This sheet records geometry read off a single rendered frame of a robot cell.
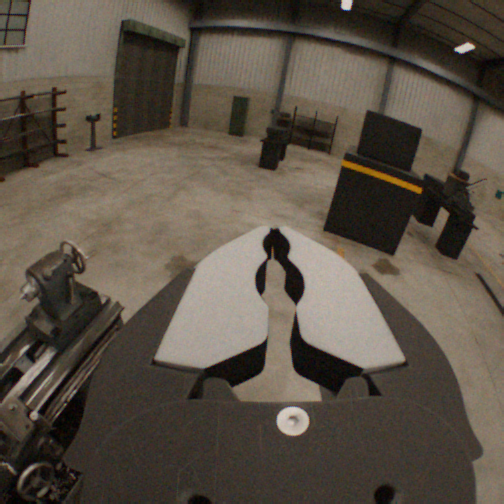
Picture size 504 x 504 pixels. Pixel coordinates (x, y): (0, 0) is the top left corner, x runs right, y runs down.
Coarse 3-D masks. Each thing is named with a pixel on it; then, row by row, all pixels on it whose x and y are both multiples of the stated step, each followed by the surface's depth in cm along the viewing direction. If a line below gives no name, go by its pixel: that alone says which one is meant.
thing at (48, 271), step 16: (64, 240) 80; (48, 256) 71; (64, 256) 75; (80, 256) 80; (32, 272) 64; (48, 272) 66; (64, 272) 74; (80, 272) 85; (32, 288) 64; (48, 288) 67; (64, 288) 75; (80, 288) 90; (48, 304) 71; (64, 304) 77; (80, 304) 84; (96, 304) 91; (32, 320) 71; (48, 320) 74; (64, 320) 76; (80, 320) 83; (48, 336) 69; (64, 336) 74
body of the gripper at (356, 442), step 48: (144, 432) 4; (192, 432) 4; (240, 432) 4; (288, 432) 4; (336, 432) 4; (384, 432) 4; (432, 432) 3; (96, 480) 3; (144, 480) 3; (192, 480) 3; (240, 480) 3; (288, 480) 3; (336, 480) 3; (384, 480) 3; (432, 480) 3
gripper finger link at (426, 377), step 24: (384, 288) 8; (384, 312) 7; (408, 312) 7; (408, 336) 6; (432, 336) 6; (408, 360) 5; (432, 360) 5; (384, 384) 5; (408, 384) 5; (432, 384) 5; (456, 384) 5; (432, 408) 4; (456, 408) 4; (480, 456) 3
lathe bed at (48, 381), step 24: (120, 312) 98; (24, 336) 73; (96, 336) 84; (0, 360) 61; (24, 360) 66; (48, 360) 67; (72, 360) 73; (96, 360) 88; (0, 384) 55; (24, 384) 57; (48, 384) 61; (72, 384) 73; (48, 408) 59
